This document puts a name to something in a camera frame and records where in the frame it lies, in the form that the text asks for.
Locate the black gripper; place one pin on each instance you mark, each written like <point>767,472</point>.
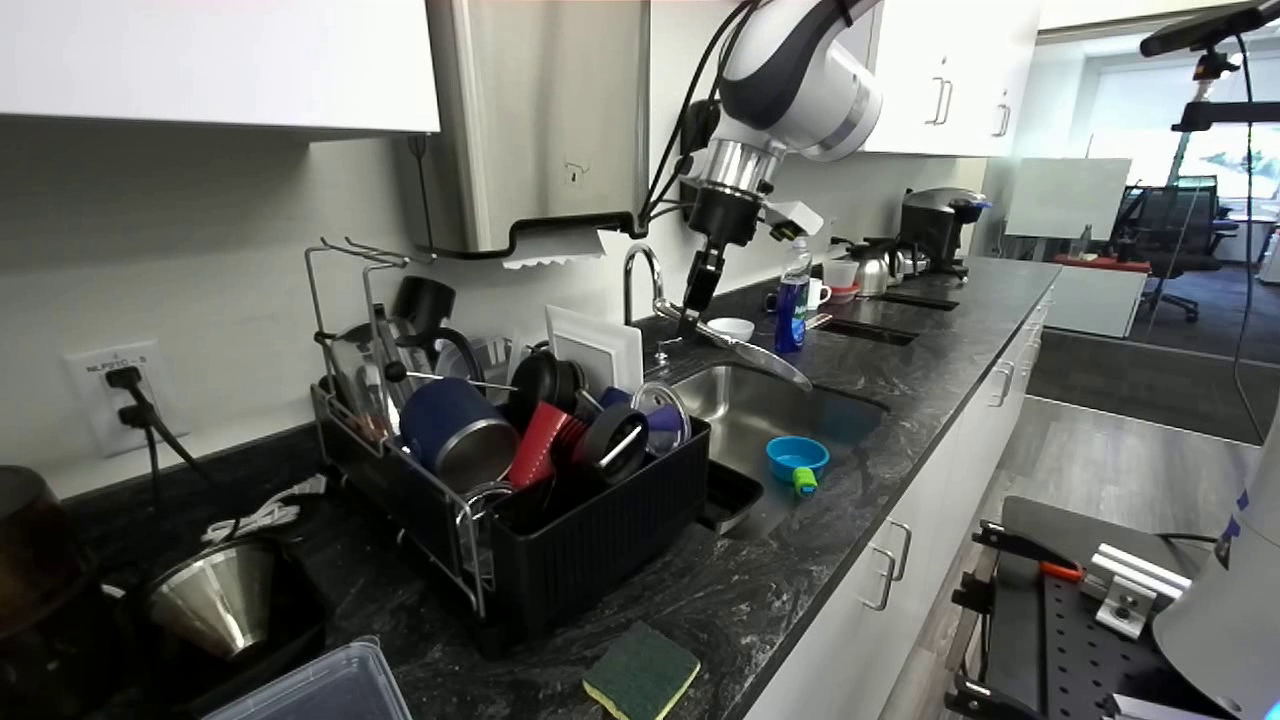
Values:
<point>700,277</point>

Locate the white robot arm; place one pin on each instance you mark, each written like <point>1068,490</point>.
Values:
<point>787,91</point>

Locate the blue dish soap bottle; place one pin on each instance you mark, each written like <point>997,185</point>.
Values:
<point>790,327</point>

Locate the stainless steel sink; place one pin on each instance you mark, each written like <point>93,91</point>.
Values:
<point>750,411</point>

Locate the black dish rack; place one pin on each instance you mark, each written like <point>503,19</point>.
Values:
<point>527,563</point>

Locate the white small bowl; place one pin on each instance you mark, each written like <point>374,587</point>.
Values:
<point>730,329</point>

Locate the white cutting board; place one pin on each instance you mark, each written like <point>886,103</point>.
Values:
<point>601,348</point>

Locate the red cup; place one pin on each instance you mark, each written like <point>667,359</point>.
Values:
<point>536,444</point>

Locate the black coffee machine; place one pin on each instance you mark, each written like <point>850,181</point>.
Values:
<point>932,220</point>

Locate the steel paper towel dispenser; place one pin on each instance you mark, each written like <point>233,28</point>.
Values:
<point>543,123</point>

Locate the dark blue mug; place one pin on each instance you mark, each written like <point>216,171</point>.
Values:
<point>450,421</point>

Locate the white upper cabinets right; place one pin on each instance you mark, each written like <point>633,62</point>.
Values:
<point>948,71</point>

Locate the orange black bar clamp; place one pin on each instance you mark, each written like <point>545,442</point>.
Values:
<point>1047,556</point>

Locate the green yellow sponge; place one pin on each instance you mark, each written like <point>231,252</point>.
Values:
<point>640,673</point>

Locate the white lower kitchen cabinets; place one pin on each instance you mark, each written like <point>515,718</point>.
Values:
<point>858,647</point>

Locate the white upper cabinet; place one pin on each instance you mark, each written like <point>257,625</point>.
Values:
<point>334,66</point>

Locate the black office chair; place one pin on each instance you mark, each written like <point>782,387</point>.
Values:
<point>1168,231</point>

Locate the clear plastic container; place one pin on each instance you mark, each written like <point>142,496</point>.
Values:
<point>349,680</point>

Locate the steel cone coffee dripper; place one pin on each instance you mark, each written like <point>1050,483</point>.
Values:
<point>216,596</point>

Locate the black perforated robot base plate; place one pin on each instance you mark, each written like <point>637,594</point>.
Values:
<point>1047,652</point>

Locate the white wall outlet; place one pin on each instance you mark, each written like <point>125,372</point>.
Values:
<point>100,401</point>

